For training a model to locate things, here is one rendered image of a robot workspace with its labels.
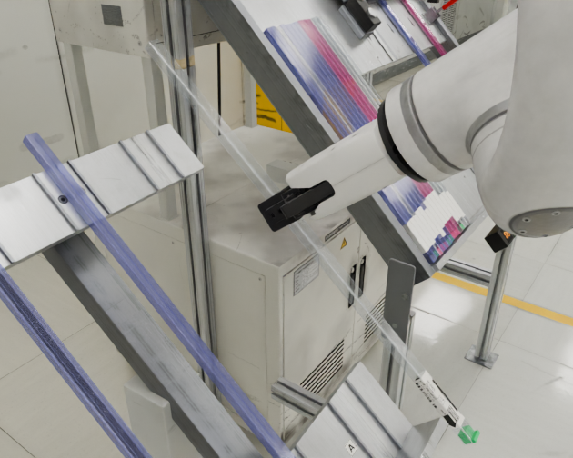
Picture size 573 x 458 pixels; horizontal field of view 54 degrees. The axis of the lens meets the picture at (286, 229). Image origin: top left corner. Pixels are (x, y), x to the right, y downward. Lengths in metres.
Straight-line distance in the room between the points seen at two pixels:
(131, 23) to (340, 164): 0.86
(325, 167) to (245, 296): 0.85
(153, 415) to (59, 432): 1.15
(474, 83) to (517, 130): 0.09
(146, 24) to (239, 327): 0.70
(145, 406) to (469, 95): 0.44
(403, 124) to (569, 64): 0.16
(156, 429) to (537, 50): 0.52
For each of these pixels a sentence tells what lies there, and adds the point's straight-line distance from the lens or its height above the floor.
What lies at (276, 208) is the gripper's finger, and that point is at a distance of 0.53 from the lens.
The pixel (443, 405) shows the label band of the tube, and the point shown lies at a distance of 0.59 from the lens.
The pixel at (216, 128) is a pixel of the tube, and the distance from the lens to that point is 0.56.
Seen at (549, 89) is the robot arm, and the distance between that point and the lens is 0.30.
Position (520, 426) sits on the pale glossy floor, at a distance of 1.79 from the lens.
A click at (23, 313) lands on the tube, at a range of 0.52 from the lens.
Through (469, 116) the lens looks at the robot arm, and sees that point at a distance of 0.40.
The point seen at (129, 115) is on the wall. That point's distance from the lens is 2.96.
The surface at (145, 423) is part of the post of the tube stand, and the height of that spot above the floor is 0.77.
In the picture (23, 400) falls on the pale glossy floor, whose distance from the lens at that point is 1.90.
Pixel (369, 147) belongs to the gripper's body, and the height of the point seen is 1.10.
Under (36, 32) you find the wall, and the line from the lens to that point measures 2.63.
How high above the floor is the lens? 1.25
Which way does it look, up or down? 29 degrees down
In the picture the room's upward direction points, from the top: straight up
